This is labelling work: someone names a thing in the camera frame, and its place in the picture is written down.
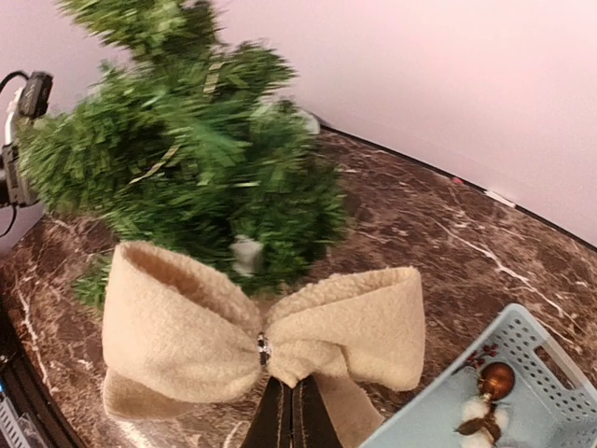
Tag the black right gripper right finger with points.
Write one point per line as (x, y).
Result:
(312, 427)

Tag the brown gingerbread ornament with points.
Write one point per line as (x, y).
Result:
(177, 333)

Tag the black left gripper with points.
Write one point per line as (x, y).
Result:
(15, 189)

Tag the light blue plastic basket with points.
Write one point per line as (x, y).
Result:
(551, 403)

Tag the dark red bauble ornament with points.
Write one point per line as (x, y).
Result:
(496, 381)

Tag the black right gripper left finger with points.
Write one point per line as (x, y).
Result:
(270, 427)

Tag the small green christmas tree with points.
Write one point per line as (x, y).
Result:
(189, 145)

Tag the white cotton ball ornament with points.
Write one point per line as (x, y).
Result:
(483, 423)

